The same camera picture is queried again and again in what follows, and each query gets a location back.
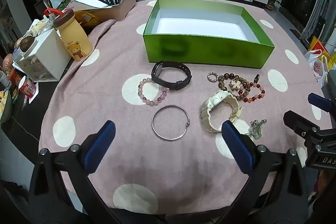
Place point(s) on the pink polka-dot tablecloth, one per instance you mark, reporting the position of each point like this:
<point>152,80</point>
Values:
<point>110,61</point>

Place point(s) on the brown round object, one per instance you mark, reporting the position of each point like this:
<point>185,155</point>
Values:
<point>25,43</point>

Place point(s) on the orange snack packet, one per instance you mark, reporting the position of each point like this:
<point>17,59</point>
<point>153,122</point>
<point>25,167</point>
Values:
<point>88,18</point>

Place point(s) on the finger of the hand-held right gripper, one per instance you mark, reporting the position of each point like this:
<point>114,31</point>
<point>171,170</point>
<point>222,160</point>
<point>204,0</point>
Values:
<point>298,121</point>
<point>319,102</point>

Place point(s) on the green cardboard box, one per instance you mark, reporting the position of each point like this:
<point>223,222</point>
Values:
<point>204,50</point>

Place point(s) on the black wristwatch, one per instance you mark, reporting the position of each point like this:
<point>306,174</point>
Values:
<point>157,79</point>

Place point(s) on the cream wristwatch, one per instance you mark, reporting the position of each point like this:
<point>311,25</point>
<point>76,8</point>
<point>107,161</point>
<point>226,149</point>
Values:
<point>218,102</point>

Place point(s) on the white plastic bag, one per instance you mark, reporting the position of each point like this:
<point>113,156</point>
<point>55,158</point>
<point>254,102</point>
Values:
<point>316,66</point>

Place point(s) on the white drawer organizer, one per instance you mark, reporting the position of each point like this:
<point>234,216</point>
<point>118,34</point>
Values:
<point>50,56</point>

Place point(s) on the yellow bear bottle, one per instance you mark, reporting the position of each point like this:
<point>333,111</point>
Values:
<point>76,40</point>

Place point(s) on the pink pen holder box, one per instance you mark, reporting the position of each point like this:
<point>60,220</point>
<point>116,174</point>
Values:
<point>123,3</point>

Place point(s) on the silver bangle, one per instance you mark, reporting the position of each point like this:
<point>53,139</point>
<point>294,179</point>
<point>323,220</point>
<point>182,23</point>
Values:
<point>153,123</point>

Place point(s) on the yellow paper bag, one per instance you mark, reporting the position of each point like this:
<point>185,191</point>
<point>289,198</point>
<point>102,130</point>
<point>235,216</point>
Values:
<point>319,45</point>

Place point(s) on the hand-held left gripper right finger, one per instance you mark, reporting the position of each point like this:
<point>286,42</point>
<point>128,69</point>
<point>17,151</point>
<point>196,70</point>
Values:
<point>237,146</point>

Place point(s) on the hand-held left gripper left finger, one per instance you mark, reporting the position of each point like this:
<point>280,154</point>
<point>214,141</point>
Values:
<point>101,146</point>

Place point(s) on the red snack can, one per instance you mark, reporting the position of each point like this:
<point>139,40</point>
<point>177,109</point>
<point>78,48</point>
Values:
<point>27,87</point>

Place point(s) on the small potted plant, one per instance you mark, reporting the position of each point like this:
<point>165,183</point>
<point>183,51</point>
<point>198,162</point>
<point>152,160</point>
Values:
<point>272,1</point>

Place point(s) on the gold flower brooch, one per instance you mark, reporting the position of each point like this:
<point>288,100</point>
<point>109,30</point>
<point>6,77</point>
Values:
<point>235,85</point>

